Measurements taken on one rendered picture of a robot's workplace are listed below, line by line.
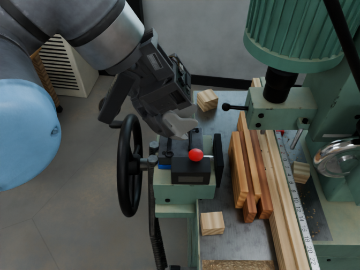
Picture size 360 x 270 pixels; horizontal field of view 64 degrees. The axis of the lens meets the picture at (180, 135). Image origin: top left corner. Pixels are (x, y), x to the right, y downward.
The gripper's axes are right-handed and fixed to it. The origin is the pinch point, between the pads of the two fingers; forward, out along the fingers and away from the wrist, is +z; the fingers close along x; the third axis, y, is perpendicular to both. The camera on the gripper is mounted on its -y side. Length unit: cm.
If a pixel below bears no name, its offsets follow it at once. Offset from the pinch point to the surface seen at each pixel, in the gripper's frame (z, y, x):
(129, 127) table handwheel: 4.9, -17.6, 13.4
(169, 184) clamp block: 9.3, -8.1, -3.3
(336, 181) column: 36.6, 22.9, 2.3
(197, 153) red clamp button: 6.6, 0.2, -0.1
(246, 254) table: 22.3, 2.5, -15.8
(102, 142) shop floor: 68, -99, 85
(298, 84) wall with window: 130, 26, 133
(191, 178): 9.2, -2.6, -3.7
